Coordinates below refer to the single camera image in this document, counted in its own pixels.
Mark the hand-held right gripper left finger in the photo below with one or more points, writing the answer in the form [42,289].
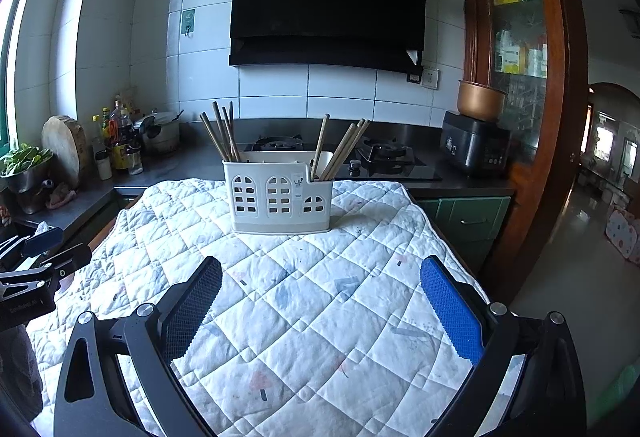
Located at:
[195,302]

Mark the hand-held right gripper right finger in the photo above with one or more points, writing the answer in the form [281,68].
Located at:
[450,307]

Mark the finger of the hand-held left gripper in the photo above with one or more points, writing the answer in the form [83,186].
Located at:
[70,259]
[45,239]

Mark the white plastic utensil holder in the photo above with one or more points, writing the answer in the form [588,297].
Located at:
[280,217]

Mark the light wooden chopstick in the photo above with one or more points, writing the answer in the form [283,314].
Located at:
[351,143]
[339,146]
[320,144]
[346,143]
[356,141]

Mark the checked cloth rag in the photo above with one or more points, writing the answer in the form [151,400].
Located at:
[42,228]

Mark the brown lumpy root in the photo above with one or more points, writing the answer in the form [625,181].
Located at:
[60,194]

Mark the steel basin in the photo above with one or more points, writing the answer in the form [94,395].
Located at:
[25,181]

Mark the dark grey clothing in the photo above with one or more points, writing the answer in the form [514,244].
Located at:
[20,367]

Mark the green leafy vegetables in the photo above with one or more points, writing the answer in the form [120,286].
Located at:
[22,157]

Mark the green kitchen cabinet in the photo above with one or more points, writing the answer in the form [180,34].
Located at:
[465,217]

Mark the round wooden cutting board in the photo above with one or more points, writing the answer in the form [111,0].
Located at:
[62,149]

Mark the small white jar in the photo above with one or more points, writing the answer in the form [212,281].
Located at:
[103,165]

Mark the white quilted blanket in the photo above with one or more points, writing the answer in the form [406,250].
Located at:
[310,292]

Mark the clear bottle yellow cap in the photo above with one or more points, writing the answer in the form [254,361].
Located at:
[96,134]

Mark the black gas stove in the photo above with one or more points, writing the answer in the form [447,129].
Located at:
[390,167]

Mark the steel cooking pot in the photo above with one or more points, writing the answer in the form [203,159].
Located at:
[160,132]

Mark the black rice cooker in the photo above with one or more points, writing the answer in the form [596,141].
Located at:
[475,144]

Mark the dotted play fence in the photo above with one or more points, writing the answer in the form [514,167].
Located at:
[622,234]

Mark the green framed window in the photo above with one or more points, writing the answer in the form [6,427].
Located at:
[15,42]

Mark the copper inner pot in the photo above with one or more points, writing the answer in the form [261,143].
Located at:
[480,102]

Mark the wooden glass door cabinet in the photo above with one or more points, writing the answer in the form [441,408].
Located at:
[555,67]

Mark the wall socket plate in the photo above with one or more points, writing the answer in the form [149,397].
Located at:
[425,77]

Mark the green wall hook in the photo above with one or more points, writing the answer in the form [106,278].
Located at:
[187,22]

